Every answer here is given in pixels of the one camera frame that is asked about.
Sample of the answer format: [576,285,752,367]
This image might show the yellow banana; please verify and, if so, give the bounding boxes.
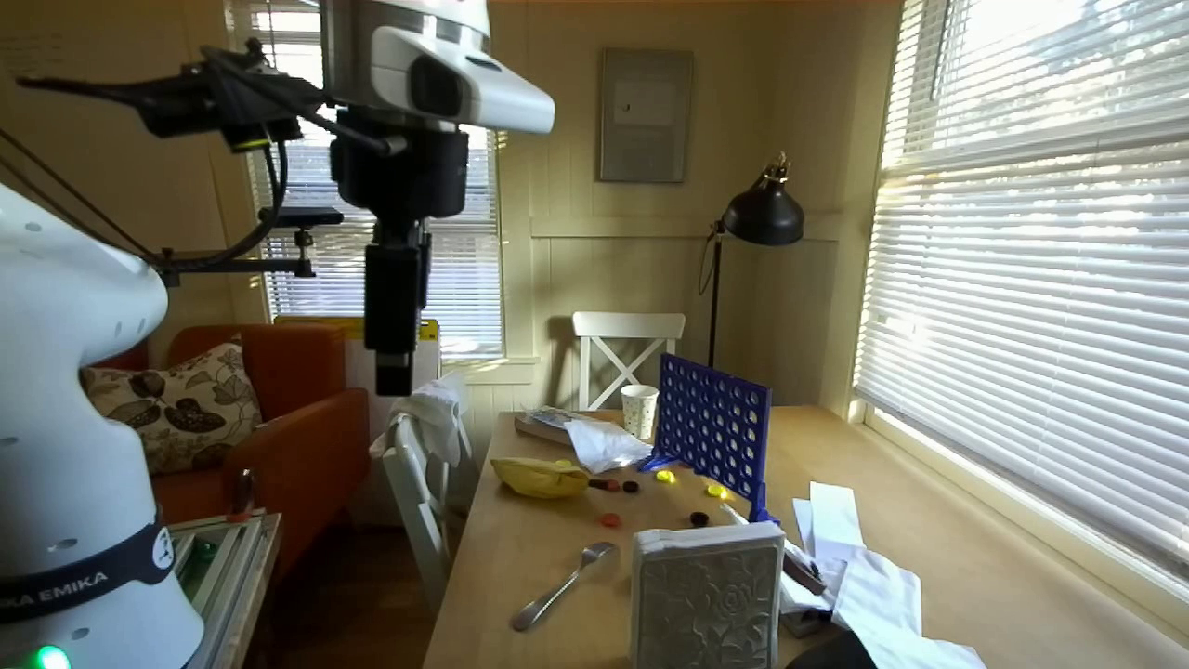
[489,454,590,505]

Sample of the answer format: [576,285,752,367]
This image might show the window with white frame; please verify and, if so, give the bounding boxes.
[245,0,504,366]

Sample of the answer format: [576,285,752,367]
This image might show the blue plastic gameboard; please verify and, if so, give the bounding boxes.
[638,353,773,524]

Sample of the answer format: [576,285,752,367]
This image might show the white paper cup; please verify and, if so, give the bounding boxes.
[616,383,661,441]

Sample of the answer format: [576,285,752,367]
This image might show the white crumpled napkin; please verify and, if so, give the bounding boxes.
[561,415,654,477]

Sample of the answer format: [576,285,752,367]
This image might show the illustrated paperback book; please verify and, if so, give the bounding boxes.
[512,405,623,454]

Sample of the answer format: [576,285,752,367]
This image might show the white window blinds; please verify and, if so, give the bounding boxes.
[850,0,1189,588]

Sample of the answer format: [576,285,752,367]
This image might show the white paper sheet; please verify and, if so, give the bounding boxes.
[791,479,870,588]
[830,545,987,669]

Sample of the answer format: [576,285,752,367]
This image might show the silver metal spoon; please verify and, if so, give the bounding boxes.
[509,539,622,636]

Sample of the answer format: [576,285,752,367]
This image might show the stacked framed panels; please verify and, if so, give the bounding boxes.
[171,511,287,669]

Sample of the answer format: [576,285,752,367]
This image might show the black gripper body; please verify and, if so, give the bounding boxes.
[326,123,477,366]

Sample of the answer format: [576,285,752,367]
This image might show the framed wall picture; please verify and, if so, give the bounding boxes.
[590,45,699,190]

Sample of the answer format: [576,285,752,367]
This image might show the orange armchair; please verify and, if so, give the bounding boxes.
[95,320,373,588]

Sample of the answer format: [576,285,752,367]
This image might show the white patterned tissue box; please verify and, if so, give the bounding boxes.
[629,516,787,669]

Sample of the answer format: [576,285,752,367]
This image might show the black round object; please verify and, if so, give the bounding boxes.
[785,626,878,669]

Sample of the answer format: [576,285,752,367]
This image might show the white wooden chair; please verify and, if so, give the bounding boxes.
[567,309,689,415]
[367,405,478,616]

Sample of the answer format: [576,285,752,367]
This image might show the white quilted towel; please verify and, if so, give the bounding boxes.
[405,378,477,470]

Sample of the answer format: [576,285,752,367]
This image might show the black camera on stand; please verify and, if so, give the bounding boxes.
[157,200,348,285]

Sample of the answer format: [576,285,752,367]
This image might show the black floor lamp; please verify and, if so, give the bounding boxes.
[704,150,810,373]

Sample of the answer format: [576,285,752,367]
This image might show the floral patterned cushion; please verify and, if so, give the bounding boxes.
[81,342,269,477]

